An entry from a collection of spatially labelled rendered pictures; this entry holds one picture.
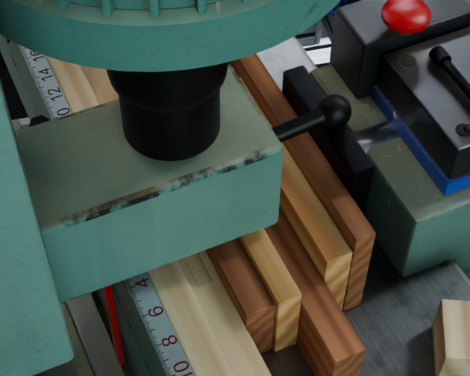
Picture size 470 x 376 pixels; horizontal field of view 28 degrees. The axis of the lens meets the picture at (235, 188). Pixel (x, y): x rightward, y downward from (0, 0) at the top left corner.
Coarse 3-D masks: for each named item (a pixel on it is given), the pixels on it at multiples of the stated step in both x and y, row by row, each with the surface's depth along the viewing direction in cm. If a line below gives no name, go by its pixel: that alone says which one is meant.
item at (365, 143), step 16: (288, 80) 57; (304, 80) 57; (288, 96) 58; (304, 96) 56; (320, 96) 56; (304, 112) 56; (320, 128) 55; (336, 128) 55; (368, 128) 59; (384, 128) 59; (320, 144) 56; (336, 144) 54; (352, 144) 54; (368, 144) 58; (336, 160) 54; (352, 160) 53; (368, 160) 53; (352, 176) 53; (368, 176) 54; (352, 192) 54; (368, 192) 55
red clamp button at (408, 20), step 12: (396, 0) 57; (408, 0) 57; (420, 0) 58; (384, 12) 57; (396, 12) 57; (408, 12) 57; (420, 12) 57; (396, 24) 56; (408, 24) 56; (420, 24) 56
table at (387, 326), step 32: (288, 64) 71; (384, 256) 61; (384, 288) 59; (416, 288) 59; (448, 288) 59; (352, 320) 58; (384, 320) 58; (416, 320) 58; (288, 352) 56; (384, 352) 56; (416, 352) 56
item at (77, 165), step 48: (240, 96) 51; (48, 144) 49; (96, 144) 49; (240, 144) 49; (48, 192) 47; (96, 192) 47; (144, 192) 47; (192, 192) 48; (240, 192) 50; (48, 240) 46; (96, 240) 48; (144, 240) 49; (192, 240) 51; (96, 288) 51
